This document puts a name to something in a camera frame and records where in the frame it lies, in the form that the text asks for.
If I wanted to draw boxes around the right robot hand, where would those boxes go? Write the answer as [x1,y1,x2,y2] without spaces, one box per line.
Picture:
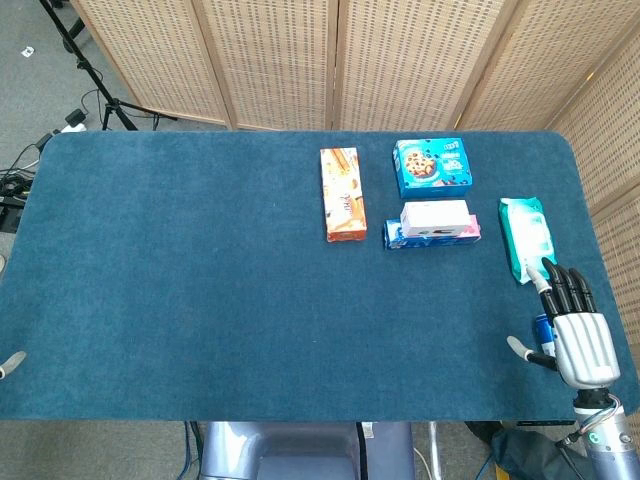
[506,257,622,389]

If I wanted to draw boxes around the white small box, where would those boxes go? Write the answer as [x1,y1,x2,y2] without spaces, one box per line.
[400,199,472,237]

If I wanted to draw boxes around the blue pink cookie pack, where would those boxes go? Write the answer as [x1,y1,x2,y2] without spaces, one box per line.
[382,213,483,251]

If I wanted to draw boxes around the blue chocolate chip cookie box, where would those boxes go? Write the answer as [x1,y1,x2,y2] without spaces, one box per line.
[392,137,475,199]

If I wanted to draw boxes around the orange biscuit box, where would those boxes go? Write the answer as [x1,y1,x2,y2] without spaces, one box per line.
[319,146,369,243]

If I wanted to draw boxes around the blue white drink can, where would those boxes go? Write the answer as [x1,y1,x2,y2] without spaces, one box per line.
[534,312,557,357]

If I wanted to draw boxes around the teal wet wipes pack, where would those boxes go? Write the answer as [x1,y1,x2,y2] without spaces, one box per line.
[498,196,558,286]

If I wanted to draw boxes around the metal table leg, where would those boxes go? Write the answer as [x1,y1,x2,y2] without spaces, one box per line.
[427,421,442,480]

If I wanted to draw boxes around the blue grey robot torso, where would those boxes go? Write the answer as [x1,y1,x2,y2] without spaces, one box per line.
[199,421,416,480]

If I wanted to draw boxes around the blue felt table mat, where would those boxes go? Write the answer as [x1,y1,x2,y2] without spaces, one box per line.
[0,130,627,422]

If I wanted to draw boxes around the black tripod stand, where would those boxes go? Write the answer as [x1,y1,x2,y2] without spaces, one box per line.
[39,0,177,132]

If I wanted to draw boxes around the black floor device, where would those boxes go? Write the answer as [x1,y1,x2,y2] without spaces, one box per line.
[0,197,24,234]

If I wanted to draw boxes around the blue cable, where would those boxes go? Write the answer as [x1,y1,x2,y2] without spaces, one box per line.
[182,421,202,480]

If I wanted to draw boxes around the black floor cables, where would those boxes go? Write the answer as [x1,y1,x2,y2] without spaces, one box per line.
[0,130,56,201]

